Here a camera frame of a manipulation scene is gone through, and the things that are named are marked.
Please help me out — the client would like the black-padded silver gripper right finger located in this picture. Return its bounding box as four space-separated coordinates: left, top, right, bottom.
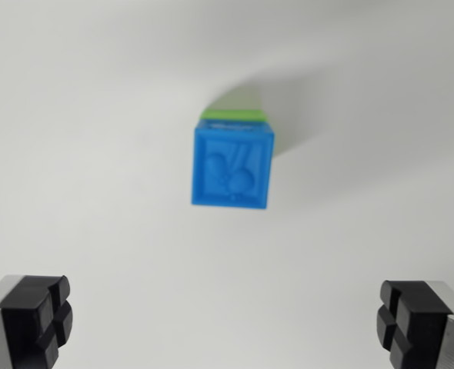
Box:
375 278 454 369

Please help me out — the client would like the green embossed toy cube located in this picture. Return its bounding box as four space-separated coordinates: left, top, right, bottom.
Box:
198 108 271 125

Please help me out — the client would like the blue embossed toy cube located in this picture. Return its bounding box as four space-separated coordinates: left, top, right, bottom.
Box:
190 118 277 211

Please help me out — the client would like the black-padded silver gripper left finger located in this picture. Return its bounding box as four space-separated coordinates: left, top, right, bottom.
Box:
0 274 75 369

